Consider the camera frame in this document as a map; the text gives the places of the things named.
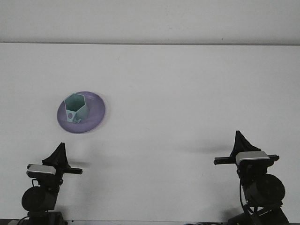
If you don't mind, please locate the pale blue faceted cup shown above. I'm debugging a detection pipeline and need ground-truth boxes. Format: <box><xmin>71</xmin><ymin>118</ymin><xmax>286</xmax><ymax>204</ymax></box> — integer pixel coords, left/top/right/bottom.
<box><xmin>64</xmin><ymin>93</ymin><xmax>90</xmax><ymax>124</ymax></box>

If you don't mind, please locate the lilac round plate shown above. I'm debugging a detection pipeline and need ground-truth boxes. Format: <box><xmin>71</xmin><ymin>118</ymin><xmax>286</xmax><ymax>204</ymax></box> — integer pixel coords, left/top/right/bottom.
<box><xmin>57</xmin><ymin>90</ymin><xmax>106</xmax><ymax>135</ymax></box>

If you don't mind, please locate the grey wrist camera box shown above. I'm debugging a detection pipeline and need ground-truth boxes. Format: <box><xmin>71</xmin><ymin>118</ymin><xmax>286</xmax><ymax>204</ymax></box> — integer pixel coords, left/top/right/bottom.
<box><xmin>235</xmin><ymin>151</ymin><xmax>271</xmax><ymax>165</ymax></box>
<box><xmin>26</xmin><ymin>164</ymin><xmax>57</xmax><ymax>177</ymax></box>

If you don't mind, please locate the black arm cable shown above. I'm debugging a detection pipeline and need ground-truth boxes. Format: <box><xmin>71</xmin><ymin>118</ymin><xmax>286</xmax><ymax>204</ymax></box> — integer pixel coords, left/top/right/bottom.
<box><xmin>17</xmin><ymin>179</ymin><xmax>39</xmax><ymax>225</ymax></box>
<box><xmin>238</xmin><ymin>179</ymin><xmax>255</xmax><ymax>214</ymax></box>

